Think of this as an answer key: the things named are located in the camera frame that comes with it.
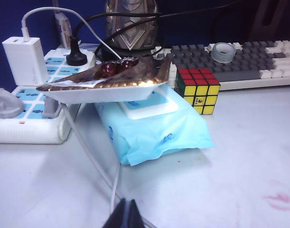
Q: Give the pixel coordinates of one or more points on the light blue wet wipes pack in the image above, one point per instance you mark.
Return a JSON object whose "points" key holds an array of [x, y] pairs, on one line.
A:
{"points": [[154, 133]]}

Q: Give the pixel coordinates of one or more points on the dark red grapes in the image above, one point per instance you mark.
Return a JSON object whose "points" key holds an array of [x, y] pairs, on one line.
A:
{"points": [[108, 70]]}

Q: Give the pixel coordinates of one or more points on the wide blue office partition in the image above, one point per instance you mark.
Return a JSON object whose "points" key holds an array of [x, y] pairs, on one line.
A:
{"points": [[7, 19]]}

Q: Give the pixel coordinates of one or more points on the white charger block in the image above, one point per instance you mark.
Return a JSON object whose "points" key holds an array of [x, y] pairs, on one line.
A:
{"points": [[23, 61]]}

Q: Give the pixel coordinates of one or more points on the beige power plug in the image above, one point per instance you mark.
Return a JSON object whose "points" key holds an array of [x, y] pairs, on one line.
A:
{"points": [[64, 31]]}

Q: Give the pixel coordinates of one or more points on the Rubik's cube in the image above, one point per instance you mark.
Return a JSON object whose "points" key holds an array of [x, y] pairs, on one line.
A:
{"points": [[201, 95]]}

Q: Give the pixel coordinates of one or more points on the white power strip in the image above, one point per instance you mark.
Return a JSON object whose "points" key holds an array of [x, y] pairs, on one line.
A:
{"points": [[28, 133]]}

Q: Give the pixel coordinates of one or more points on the black power plug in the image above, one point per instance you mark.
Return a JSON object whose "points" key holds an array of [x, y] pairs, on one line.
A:
{"points": [[76, 58]]}

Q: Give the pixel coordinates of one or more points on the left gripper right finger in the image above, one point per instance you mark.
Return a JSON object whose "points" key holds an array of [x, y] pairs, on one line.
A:
{"points": [[135, 216]]}

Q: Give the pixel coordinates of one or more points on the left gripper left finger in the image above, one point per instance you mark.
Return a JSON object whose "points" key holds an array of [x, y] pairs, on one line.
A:
{"points": [[119, 216]]}

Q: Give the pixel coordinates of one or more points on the silver faceted figurine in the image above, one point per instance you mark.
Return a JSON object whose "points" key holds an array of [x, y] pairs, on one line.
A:
{"points": [[130, 28]]}

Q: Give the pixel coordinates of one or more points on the small grey power plug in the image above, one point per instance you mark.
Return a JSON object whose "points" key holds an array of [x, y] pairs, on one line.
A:
{"points": [[49, 108]]}

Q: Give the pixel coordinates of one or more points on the dark red cherry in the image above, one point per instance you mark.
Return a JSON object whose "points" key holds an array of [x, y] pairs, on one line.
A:
{"points": [[125, 66]]}

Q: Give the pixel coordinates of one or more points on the large grey power plug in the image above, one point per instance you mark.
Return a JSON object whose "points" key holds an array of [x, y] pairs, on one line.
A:
{"points": [[4, 104]]}

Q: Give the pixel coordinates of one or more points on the clear tape roll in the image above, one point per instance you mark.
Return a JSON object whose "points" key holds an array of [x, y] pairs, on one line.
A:
{"points": [[223, 55]]}

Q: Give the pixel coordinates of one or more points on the white leaf-shaped plate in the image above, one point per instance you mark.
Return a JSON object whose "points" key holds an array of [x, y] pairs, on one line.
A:
{"points": [[99, 93]]}

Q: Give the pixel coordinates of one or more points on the white and grey keyboard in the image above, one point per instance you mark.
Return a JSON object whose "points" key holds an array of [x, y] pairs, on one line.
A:
{"points": [[242, 76]]}

